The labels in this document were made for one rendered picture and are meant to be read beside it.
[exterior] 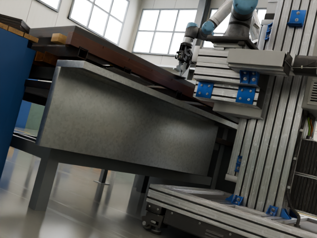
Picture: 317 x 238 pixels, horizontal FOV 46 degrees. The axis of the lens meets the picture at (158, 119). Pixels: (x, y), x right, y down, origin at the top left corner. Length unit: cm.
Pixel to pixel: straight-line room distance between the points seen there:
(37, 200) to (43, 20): 1052
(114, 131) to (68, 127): 27
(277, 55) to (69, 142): 100
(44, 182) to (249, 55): 110
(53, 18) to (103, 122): 1062
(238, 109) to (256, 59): 35
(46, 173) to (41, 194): 10
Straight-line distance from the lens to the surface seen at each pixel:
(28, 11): 1182
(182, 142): 230
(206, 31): 243
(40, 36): 205
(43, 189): 183
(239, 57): 179
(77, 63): 158
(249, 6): 190
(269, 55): 174
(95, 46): 182
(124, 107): 191
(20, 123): 1111
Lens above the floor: 42
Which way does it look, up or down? 4 degrees up
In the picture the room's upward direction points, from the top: 14 degrees clockwise
